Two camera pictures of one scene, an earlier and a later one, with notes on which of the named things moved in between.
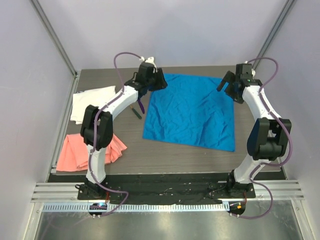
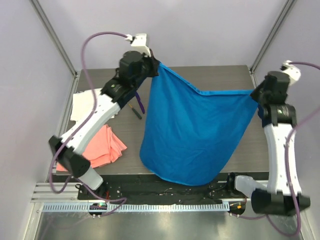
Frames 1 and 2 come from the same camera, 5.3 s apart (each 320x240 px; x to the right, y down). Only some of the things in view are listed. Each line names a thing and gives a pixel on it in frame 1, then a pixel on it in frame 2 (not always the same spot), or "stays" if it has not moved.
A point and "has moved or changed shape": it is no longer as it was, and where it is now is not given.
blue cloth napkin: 191,110 has moved or changed shape
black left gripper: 161,83 -> 153,63
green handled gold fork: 136,113 stays
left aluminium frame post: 58,43 stays
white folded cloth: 95,97 stays
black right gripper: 236,97 -> 255,94
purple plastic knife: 141,106 stays
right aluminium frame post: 287,7 stays
